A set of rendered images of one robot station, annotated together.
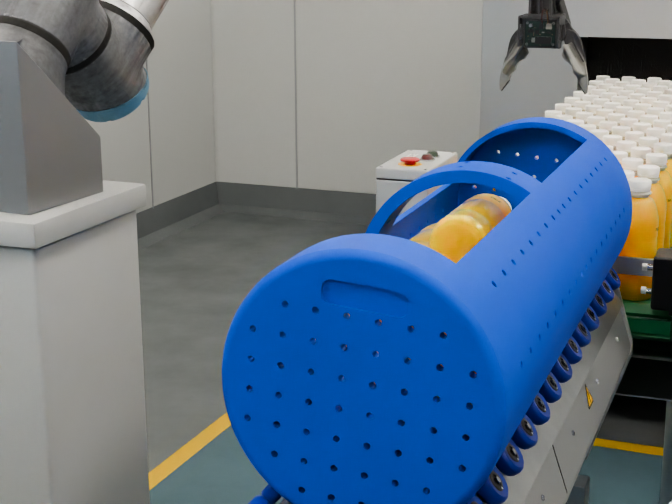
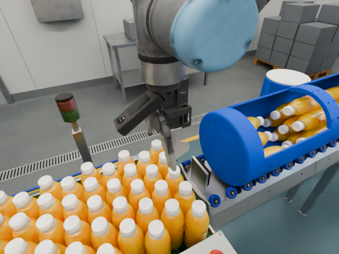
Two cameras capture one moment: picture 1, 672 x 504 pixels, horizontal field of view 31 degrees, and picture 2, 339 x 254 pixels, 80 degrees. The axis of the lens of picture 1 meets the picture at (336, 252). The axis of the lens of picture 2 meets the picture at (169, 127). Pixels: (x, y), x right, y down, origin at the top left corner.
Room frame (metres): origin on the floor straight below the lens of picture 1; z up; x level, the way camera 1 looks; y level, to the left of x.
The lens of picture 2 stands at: (2.40, -0.08, 1.60)
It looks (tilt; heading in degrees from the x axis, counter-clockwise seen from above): 37 degrees down; 224
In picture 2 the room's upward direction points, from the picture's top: 1 degrees counter-clockwise
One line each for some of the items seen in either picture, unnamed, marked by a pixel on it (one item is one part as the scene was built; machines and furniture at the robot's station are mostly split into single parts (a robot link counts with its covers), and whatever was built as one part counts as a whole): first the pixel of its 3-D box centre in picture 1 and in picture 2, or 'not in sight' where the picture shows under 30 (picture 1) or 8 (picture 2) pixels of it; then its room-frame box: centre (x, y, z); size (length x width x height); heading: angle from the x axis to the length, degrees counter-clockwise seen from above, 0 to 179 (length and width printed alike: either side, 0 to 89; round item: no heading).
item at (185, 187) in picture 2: not in sight; (185, 188); (2.10, -0.31, 1.09); 0.04 x 0.04 x 0.02
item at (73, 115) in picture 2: not in sight; (69, 113); (2.19, -0.83, 1.18); 0.06 x 0.06 x 0.05
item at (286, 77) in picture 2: not in sight; (287, 76); (0.88, -0.40, 1.03); 0.28 x 0.28 x 0.01
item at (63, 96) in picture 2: not in sight; (70, 114); (2.19, -0.83, 1.18); 0.06 x 0.06 x 0.16
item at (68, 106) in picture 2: not in sight; (66, 103); (2.19, -0.83, 1.23); 0.06 x 0.06 x 0.04
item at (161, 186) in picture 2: not in sight; (161, 187); (2.15, -0.37, 1.09); 0.04 x 0.04 x 0.02
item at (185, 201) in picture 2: not in sight; (184, 206); (2.10, -0.31, 0.99); 0.07 x 0.07 x 0.19
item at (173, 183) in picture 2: not in sight; (174, 190); (2.08, -0.38, 0.99); 0.07 x 0.07 x 0.19
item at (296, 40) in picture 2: not in sight; (298, 39); (-2.27, -1.09, 0.59); 1.20 x 0.80 x 1.19; 68
